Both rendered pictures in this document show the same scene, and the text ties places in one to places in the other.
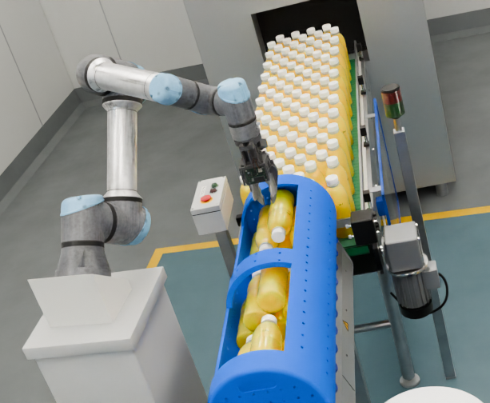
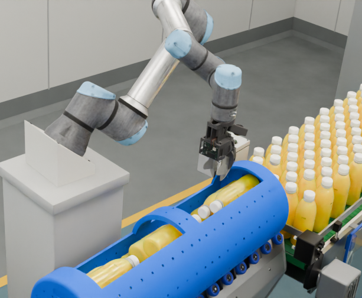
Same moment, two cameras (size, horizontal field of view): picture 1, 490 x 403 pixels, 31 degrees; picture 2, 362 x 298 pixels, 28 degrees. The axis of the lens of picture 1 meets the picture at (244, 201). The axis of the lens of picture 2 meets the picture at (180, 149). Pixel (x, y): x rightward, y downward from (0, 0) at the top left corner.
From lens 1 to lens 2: 74 cm
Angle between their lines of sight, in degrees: 20
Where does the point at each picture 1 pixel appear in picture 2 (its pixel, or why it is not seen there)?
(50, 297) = (32, 142)
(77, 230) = (76, 107)
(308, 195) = (263, 193)
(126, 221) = (120, 124)
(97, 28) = not seen: outside the picture
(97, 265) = (73, 141)
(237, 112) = (219, 94)
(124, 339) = (49, 203)
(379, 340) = not seen: outside the picture
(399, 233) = (339, 271)
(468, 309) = not seen: outside the picture
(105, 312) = (56, 177)
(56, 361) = (12, 187)
